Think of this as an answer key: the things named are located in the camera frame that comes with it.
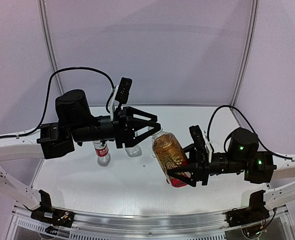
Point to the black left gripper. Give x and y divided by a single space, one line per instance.
120 127

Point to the aluminium front rail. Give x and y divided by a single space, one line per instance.
94 226

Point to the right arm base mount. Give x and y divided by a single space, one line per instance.
254 212

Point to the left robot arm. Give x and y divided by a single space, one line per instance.
76 125

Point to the aluminium frame post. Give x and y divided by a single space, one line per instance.
42 6
246 51

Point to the clear bottle red label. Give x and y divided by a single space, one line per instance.
102 152

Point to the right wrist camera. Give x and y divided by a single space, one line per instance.
201 146

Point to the left aluminium frame post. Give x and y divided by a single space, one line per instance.
42 6

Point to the clear bottle green blue label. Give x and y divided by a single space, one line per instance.
134 151

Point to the amber tea bottle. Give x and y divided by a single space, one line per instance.
169 154

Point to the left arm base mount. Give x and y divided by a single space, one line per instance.
54 217

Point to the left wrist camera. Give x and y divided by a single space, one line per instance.
118 97

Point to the right aluminium frame post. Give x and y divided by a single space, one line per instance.
246 51

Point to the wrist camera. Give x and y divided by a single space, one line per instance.
201 146
118 97

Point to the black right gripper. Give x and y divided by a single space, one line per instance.
203 166

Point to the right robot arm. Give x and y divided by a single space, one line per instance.
242 156

